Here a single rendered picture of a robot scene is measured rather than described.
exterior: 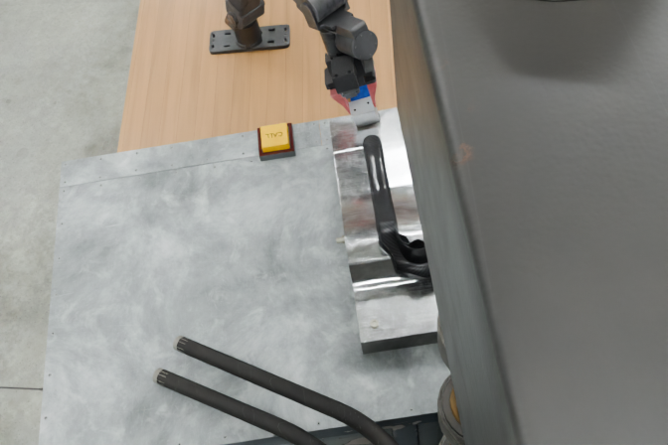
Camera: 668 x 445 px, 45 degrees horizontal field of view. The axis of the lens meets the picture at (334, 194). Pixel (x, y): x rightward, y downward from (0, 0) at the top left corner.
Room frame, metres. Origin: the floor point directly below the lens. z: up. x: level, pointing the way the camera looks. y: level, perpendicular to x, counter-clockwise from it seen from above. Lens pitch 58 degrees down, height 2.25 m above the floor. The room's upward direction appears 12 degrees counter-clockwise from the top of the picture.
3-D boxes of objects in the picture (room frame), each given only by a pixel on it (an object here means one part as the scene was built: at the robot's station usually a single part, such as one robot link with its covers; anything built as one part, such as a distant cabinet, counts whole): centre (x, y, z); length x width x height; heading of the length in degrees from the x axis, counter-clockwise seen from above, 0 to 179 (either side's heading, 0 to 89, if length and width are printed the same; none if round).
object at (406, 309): (0.80, -0.14, 0.87); 0.50 x 0.26 x 0.14; 177
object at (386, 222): (0.81, -0.15, 0.92); 0.35 x 0.16 x 0.09; 177
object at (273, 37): (1.41, 0.12, 0.84); 0.20 x 0.07 x 0.08; 81
